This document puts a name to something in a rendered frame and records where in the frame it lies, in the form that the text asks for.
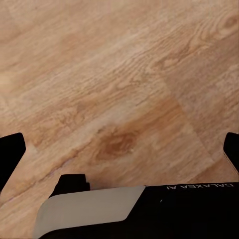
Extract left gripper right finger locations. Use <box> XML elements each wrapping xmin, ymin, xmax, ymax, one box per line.
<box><xmin>223</xmin><ymin>132</ymin><xmax>239</xmax><ymax>172</ymax></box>

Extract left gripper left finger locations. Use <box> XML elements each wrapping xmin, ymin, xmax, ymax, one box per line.
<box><xmin>0</xmin><ymin>132</ymin><xmax>26</xmax><ymax>192</ymax></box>

